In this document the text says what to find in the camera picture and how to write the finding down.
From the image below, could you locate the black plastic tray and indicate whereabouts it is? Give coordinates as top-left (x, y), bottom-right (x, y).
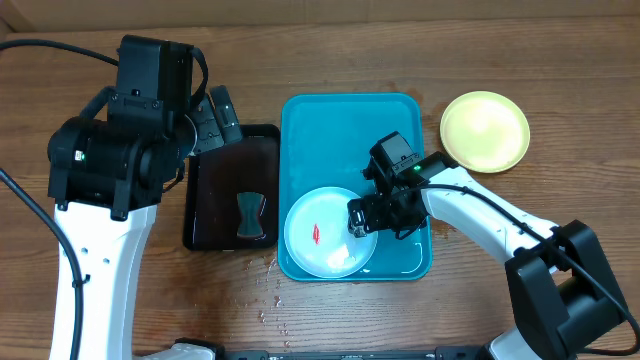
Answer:
top-left (182, 124), bottom-right (280, 251)

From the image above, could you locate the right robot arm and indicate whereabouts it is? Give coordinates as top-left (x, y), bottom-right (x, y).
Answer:
top-left (348, 132), bottom-right (639, 359)

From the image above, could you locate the teal plastic tray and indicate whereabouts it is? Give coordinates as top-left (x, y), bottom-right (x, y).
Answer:
top-left (278, 93), bottom-right (433, 282)

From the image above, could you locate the yellow plate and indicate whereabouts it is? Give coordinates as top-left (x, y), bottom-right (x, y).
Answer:
top-left (439, 91), bottom-right (531, 173)

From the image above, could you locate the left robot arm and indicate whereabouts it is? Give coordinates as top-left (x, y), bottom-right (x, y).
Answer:
top-left (47, 35), bottom-right (242, 359)

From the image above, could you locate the light blue plate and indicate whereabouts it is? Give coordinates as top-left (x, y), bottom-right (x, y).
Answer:
top-left (283, 187), bottom-right (378, 279)

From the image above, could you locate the dark green scrubbing sponge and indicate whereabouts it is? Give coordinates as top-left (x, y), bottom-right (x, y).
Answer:
top-left (237, 192), bottom-right (265, 240)

